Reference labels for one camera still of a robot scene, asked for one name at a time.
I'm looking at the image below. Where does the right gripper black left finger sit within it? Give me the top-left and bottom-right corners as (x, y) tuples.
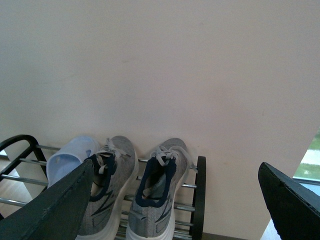
(0, 160), (94, 240)

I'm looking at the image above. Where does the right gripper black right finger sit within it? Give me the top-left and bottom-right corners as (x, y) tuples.
(258, 162), (320, 240)

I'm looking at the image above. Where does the light blue slipper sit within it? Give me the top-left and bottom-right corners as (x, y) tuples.
(46, 135), (100, 188)

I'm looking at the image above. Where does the grey sneaker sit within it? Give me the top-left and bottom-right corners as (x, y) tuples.
(76, 135), (139, 240)
(125, 138), (194, 240)

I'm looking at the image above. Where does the black metal shoe rack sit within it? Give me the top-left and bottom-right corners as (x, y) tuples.
(0, 134), (207, 240)

